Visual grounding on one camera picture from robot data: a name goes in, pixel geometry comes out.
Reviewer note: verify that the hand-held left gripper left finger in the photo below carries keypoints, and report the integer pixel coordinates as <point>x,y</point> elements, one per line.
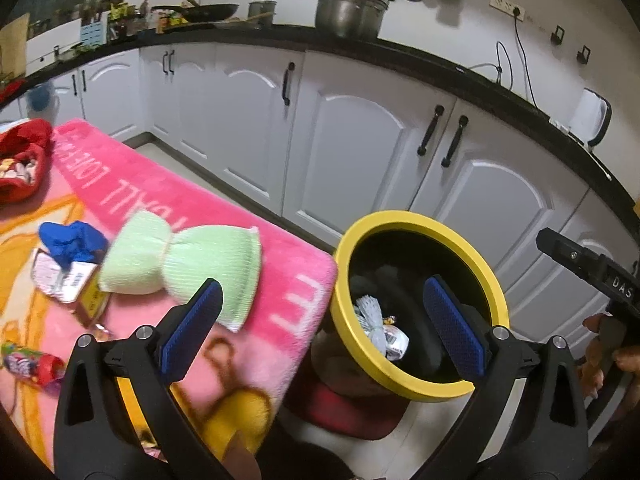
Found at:
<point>192,330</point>

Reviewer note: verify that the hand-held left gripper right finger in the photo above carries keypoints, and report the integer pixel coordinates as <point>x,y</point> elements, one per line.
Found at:
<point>455,330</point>

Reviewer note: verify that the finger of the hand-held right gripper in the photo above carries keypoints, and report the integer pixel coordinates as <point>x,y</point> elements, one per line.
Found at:
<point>570,257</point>

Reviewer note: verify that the white printed plastic bag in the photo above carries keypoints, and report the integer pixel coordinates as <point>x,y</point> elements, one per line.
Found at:
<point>395,342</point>

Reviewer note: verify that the green sponge cloth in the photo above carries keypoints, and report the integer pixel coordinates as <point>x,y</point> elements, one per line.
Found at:
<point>190,260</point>

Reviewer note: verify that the white foam net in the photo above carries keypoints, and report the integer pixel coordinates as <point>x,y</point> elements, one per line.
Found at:
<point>370,315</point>

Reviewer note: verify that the green yellow snack packet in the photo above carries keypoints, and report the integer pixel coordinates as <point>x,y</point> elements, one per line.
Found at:
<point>96,302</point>

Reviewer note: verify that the yellow rimmed waste bin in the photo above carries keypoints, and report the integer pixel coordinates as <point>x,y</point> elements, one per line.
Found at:
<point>400,218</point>

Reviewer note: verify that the white labelled packet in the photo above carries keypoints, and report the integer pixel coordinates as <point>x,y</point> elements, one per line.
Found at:
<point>55,275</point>

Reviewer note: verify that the blue cloth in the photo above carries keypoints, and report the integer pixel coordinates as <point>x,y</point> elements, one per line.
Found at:
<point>70,240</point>

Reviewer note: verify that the red plastic wrapper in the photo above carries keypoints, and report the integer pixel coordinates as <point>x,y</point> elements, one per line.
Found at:
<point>35,365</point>

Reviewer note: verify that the person's right hand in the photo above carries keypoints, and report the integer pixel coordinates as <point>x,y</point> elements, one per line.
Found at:
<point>590,375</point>

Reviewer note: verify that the red stool cushion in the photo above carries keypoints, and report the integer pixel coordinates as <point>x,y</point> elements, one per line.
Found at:
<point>345,415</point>

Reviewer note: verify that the white electric kettle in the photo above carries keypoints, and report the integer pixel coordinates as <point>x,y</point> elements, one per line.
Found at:
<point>587,115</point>

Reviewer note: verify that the pink printed blanket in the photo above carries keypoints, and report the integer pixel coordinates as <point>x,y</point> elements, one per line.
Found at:
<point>165,180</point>

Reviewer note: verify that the white base cabinets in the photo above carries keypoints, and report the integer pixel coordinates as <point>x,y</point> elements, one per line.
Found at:
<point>360,140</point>

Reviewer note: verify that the black kitchen countertop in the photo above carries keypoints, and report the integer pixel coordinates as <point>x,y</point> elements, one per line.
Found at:
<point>425,57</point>

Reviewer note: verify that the red cloth bag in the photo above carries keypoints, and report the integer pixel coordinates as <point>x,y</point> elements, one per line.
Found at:
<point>22,150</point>

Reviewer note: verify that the small blue hanging bag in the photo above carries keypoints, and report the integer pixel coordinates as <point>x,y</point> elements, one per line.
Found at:
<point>41,96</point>

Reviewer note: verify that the blue utensil holder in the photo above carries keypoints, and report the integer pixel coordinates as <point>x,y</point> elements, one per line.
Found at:
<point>94,33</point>

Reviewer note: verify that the black wok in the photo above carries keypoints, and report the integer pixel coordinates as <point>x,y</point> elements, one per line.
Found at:
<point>200,11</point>

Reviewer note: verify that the row of condiment bottles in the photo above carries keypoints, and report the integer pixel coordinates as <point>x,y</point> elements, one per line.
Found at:
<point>127,17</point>

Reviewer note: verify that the small steel cup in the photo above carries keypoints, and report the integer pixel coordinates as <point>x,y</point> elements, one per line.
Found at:
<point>262,12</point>

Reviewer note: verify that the large steel pot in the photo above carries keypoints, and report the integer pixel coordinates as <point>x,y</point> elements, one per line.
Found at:
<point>345,12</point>

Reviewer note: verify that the wooden cutting board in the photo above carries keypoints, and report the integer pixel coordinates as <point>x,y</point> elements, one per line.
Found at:
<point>14,45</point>

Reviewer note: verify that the black wall hook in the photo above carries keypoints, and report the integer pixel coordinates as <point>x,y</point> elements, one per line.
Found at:
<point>583,54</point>
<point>556,35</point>

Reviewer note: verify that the wall power outlet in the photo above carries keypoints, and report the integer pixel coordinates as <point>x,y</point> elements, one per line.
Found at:
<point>505,5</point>

